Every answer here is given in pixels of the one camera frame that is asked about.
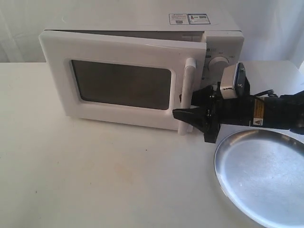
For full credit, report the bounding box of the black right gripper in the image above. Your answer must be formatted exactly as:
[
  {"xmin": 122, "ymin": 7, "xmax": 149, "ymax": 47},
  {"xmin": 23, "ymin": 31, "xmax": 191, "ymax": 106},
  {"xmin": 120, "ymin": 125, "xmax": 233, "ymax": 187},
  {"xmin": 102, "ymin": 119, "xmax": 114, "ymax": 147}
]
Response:
[{"xmin": 172, "ymin": 85, "xmax": 264, "ymax": 143}]

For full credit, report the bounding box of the white microwave door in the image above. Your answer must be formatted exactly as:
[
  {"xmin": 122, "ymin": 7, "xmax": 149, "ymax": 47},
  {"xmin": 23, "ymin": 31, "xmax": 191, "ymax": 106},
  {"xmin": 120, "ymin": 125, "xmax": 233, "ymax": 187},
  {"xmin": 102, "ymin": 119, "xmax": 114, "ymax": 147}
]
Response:
[{"xmin": 39, "ymin": 30, "xmax": 207, "ymax": 135}]

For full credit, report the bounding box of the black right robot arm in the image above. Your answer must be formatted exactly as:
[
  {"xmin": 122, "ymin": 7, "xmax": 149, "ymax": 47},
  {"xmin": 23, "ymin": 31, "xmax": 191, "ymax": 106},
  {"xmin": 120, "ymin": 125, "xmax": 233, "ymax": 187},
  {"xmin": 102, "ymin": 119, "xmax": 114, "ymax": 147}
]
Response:
[{"xmin": 172, "ymin": 86, "xmax": 304, "ymax": 143}]

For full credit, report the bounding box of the white microwave oven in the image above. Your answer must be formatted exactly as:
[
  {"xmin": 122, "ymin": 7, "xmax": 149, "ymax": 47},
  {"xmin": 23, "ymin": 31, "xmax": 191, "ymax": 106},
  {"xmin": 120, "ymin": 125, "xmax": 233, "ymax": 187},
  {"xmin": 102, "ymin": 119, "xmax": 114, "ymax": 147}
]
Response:
[{"xmin": 43, "ymin": 14, "xmax": 244, "ymax": 92}]

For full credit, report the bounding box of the round metal plate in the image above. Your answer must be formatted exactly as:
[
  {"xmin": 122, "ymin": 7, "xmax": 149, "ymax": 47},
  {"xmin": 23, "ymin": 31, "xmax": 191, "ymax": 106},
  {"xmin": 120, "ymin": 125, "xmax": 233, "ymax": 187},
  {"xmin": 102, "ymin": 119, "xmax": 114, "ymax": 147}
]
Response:
[{"xmin": 214, "ymin": 130, "xmax": 304, "ymax": 228}]

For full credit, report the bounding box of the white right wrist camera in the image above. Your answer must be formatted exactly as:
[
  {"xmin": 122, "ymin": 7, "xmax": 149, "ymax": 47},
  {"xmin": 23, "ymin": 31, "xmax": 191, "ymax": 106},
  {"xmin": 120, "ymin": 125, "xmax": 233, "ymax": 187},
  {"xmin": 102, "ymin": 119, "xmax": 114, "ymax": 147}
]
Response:
[{"xmin": 219, "ymin": 62, "xmax": 250, "ymax": 99}]

